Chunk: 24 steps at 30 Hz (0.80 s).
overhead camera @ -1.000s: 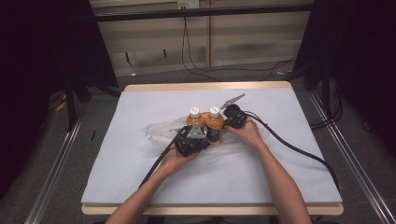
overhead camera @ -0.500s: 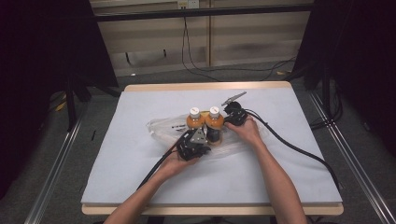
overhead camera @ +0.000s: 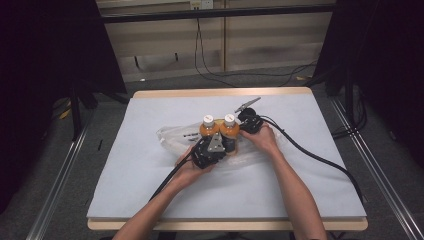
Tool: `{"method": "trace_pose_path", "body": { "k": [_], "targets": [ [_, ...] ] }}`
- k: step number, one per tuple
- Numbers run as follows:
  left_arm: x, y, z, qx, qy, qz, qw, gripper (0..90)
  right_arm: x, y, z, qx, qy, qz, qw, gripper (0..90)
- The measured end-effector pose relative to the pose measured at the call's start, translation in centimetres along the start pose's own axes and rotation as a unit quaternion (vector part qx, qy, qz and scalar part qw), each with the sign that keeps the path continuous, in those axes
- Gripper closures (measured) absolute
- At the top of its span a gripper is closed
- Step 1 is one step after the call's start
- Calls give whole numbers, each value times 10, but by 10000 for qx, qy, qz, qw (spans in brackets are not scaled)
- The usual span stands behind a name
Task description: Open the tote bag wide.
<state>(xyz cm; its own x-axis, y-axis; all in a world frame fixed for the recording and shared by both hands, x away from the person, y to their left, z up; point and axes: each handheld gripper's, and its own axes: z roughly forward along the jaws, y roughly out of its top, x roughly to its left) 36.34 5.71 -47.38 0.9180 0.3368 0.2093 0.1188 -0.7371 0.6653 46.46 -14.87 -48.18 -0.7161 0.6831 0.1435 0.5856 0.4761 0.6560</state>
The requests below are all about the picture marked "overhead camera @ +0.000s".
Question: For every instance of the person's right hand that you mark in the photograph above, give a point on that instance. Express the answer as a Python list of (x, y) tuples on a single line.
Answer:
[(263, 140)]

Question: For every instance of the white table mat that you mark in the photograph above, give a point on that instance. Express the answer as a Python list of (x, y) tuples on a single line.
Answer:
[(133, 133)]

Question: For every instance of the orange juice bottle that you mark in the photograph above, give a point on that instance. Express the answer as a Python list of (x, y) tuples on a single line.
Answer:
[(208, 128), (230, 131)]

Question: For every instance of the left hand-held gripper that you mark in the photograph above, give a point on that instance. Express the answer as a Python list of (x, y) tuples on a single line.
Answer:
[(208, 153)]

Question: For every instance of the wooden table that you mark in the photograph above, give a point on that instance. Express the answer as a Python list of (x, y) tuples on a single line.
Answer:
[(220, 92)]

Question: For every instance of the wall power outlet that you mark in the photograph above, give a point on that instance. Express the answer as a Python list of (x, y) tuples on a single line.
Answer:
[(201, 4)]

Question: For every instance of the black metal stand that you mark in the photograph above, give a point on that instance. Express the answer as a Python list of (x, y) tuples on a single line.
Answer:
[(76, 113)]

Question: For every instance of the dark curtain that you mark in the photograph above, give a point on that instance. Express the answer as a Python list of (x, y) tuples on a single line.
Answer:
[(383, 66), (50, 83)]

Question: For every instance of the black horizontal bar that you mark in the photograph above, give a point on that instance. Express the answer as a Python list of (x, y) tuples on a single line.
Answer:
[(216, 14)]

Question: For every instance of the metal floor rail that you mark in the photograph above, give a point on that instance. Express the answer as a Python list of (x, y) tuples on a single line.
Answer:
[(383, 176), (56, 186)]

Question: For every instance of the person's left hand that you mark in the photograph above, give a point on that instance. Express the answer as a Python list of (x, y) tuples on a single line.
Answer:
[(190, 171)]

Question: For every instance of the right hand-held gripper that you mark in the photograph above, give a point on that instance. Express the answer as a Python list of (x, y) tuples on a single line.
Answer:
[(250, 121)]

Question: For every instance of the clear plastic bag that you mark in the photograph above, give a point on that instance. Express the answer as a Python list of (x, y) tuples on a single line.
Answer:
[(173, 136)]

